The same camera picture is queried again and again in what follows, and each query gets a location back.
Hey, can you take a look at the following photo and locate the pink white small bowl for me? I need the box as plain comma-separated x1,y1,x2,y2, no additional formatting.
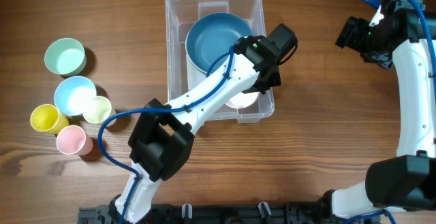
225,92,260,109

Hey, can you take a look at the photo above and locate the dark blue bowl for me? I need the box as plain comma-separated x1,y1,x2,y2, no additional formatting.
185,12,253,74

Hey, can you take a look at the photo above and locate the cream large bowl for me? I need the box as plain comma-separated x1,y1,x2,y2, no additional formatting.
185,42,208,76

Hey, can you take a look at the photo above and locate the pale green cup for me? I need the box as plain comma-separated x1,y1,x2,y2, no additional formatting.
82,96,116,125

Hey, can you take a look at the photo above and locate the light blue small bowl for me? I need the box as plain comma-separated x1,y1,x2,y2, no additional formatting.
54,76,97,116

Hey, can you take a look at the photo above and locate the mint green small bowl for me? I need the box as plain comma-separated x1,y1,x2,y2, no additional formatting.
44,38,87,76

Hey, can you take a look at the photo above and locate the pink cup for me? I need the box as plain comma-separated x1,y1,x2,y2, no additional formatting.
56,125,93,156

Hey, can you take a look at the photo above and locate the yellow cup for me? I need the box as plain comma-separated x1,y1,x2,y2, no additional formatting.
30,104,69,134

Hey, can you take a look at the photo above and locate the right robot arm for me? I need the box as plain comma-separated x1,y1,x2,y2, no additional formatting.
319,0,435,223

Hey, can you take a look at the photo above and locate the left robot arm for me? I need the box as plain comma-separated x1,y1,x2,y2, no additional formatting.
110,24,298,223

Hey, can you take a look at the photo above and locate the clear plastic storage container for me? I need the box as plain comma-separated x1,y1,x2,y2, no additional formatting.
165,0,275,123

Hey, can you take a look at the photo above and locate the left blue cable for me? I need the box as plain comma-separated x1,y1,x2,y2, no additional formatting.
97,45,236,224

